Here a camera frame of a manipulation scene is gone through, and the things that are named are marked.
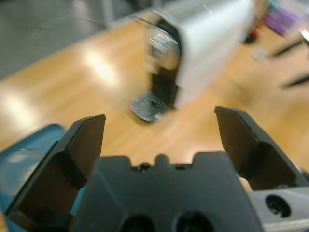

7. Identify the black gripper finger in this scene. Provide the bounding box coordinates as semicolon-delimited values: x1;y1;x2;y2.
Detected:
4;114;107;232
278;73;309;90
267;37;309;58
214;106;309;192

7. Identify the white capsule coffee machine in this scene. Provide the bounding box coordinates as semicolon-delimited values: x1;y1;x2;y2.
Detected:
144;0;256;110

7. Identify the purple tissue pack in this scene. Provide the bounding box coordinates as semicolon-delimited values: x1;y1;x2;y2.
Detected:
263;3;301;36

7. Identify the black capsule holder with rods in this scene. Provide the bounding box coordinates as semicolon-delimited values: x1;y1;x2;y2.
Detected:
245;0;268;45

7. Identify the teal plastic tray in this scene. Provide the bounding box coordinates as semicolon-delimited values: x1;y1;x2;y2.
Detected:
0;123;87;232

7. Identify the metal drip tray grille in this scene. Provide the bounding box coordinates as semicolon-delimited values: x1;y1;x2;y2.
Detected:
130;90;170;123

